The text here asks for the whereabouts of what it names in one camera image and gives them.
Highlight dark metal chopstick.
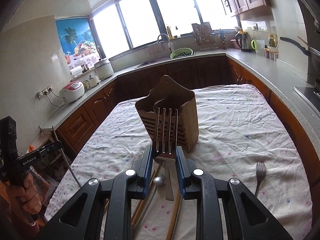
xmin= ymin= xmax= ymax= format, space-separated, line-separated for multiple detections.
xmin=52 ymin=126 xmax=81 ymax=188

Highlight left hand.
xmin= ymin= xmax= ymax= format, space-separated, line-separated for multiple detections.
xmin=6 ymin=173 xmax=42 ymax=218

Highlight wooden chopstick pair left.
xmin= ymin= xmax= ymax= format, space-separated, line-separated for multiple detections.
xmin=131 ymin=165 xmax=161 ymax=228

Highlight steel spoon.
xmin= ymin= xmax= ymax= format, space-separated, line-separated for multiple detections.
xmin=132 ymin=176 xmax=165 ymax=239

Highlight white dotted tablecloth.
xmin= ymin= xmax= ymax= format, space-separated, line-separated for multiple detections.
xmin=45 ymin=85 xmax=312 ymax=239

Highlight wooden utensil holder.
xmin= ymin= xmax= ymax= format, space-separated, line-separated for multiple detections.
xmin=135 ymin=75 xmax=199 ymax=153

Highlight white red rice cooker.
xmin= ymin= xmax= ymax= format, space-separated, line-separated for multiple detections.
xmin=59 ymin=81 xmax=85 ymax=103

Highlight small white pot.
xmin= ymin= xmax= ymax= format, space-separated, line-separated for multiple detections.
xmin=88 ymin=76 xmax=100 ymax=88

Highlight lower wooden cabinets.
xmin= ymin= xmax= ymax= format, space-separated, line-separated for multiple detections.
xmin=56 ymin=55 xmax=319 ymax=220

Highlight white cylindrical cooker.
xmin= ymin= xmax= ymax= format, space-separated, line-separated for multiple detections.
xmin=94 ymin=58 xmax=114 ymax=81

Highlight green colander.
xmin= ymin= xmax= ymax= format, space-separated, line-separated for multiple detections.
xmin=170 ymin=48 xmax=194 ymax=59

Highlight tropical fruit poster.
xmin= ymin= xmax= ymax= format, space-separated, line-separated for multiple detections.
xmin=55 ymin=18 xmax=100 ymax=70

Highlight chrome faucet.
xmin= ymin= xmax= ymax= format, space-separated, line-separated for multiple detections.
xmin=157 ymin=33 xmax=174 ymax=53

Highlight wooden knife rack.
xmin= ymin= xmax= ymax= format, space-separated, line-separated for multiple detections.
xmin=191 ymin=22 xmax=218 ymax=50

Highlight spice jar rack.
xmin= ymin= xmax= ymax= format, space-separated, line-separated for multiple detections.
xmin=264 ymin=46 xmax=279 ymax=61

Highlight steel electric kettle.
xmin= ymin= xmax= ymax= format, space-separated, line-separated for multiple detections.
xmin=235 ymin=30 xmax=253 ymax=52

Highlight yellow oil bottle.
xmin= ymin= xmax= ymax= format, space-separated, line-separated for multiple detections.
xmin=166 ymin=26 xmax=174 ymax=40

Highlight black wok pan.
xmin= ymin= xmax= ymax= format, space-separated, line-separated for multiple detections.
xmin=277 ymin=36 xmax=319 ymax=84

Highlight wall power socket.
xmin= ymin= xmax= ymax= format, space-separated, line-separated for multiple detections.
xmin=37 ymin=84 xmax=54 ymax=100

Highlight green handled plastic jug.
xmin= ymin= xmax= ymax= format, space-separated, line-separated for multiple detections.
xmin=251 ymin=40 xmax=265 ymax=55

